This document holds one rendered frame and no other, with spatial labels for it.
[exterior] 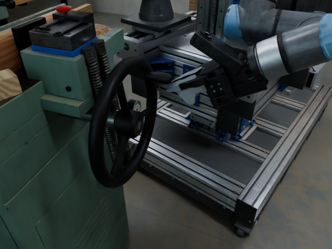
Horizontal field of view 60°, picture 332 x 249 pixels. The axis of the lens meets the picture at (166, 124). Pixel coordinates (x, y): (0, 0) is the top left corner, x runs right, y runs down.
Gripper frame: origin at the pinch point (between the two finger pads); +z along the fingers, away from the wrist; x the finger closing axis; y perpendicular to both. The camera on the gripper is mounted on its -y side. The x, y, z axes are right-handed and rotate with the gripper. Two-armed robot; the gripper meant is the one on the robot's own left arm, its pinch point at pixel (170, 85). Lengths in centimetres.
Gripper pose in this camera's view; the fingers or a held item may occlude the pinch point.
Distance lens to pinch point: 65.9
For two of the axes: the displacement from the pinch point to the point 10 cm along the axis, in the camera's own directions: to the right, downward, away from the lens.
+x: 3.5, -5.6, 7.6
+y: 4.8, 8.0, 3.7
